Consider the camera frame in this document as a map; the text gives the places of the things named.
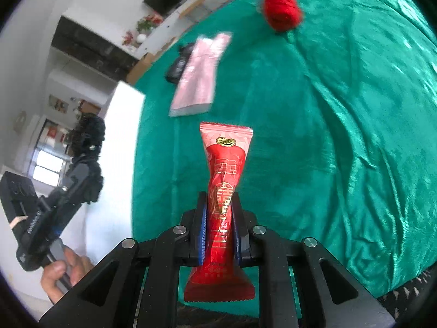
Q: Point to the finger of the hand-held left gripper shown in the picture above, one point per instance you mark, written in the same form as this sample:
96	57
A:
80	184

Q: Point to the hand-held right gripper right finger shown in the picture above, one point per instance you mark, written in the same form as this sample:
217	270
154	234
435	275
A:
237	232

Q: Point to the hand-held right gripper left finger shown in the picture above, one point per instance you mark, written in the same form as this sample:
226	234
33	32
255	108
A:
201	229

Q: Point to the red patterned packet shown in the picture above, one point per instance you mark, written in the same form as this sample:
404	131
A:
223	164

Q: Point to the person's left hand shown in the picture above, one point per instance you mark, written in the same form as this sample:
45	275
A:
76	270

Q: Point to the cardboard box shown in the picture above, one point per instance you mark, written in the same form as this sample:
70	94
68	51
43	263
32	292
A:
140	68

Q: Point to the black glass cabinet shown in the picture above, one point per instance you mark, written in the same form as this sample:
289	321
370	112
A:
92	49

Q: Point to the green blanket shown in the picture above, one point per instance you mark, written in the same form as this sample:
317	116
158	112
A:
324	126

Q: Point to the pink plastic packet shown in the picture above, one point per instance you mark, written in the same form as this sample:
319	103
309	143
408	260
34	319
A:
199	75

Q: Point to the black pouch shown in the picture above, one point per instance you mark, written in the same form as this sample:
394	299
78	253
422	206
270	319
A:
177	65

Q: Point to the red flower vase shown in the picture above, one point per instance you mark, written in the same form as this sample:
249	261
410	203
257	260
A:
128	37

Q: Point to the white television console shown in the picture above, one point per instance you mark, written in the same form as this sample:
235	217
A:
164	32

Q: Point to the potted plant with red flowers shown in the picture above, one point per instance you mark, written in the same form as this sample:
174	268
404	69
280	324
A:
148	24

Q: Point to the black patterned clothing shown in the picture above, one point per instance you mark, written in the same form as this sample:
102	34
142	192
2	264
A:
409	293

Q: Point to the red yarn ball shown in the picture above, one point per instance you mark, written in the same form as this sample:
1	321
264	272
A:
281	8

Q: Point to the wall picture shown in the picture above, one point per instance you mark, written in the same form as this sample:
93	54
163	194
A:
58	104

